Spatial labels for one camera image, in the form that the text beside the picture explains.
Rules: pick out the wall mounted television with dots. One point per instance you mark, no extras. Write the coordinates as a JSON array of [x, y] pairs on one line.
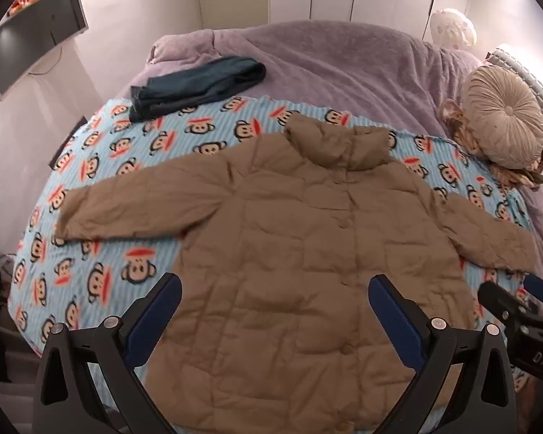
[[36, 40]]

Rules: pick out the white plush toy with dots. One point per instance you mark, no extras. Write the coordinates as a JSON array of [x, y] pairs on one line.
[[452, 27]]

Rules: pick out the white quilted headboard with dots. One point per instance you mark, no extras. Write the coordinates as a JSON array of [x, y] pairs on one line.
[[531, 77]]

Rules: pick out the dark teal folded pants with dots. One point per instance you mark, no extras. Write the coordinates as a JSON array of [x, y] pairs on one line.
[[194, 86]]

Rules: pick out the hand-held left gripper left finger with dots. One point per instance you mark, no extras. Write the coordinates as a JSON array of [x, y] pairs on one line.
[[156, 308]]

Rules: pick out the purple fleece blanket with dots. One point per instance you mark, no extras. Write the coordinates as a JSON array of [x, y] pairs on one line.
[[344, 63]]

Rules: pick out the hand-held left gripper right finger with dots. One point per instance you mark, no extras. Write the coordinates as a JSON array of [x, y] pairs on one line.
[[396, 321]]

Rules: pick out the round beige pleated pillow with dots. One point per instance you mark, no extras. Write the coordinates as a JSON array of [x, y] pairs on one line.
[[502, 117]]

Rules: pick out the tan puffer jacket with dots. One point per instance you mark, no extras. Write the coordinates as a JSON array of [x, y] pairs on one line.
[[280, 244]]

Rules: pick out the blue monkey print blanket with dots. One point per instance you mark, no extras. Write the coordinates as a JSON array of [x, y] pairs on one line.
[[117, 262]]

